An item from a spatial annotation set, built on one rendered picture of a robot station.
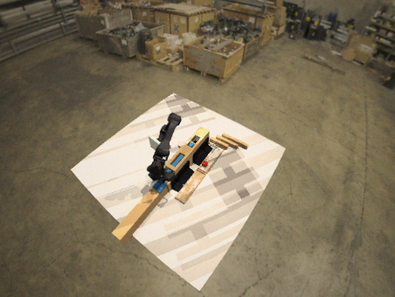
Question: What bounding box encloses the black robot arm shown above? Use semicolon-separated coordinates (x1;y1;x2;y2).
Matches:
149;113;182;181

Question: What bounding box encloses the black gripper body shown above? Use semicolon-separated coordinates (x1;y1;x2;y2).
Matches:
147;163;175;182

